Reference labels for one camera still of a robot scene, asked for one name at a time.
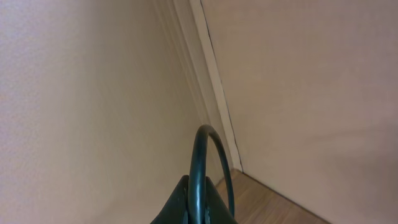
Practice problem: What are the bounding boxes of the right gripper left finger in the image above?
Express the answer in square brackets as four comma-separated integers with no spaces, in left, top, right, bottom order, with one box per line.
[150,175,189,224]

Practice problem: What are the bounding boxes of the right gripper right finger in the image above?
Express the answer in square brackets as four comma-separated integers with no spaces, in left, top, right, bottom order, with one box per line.
[204,177,238,224]

